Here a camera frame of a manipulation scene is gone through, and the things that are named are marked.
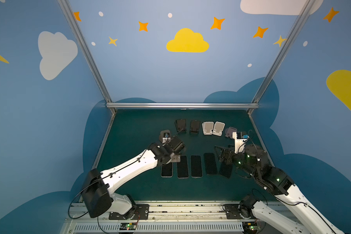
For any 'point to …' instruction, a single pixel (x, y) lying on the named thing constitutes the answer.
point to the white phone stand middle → (207, 127)
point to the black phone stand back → (194, 126)
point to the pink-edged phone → (182, 167)
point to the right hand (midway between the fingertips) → (224, 144)
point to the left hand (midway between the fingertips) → (173, 154)
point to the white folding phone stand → (218, 128)
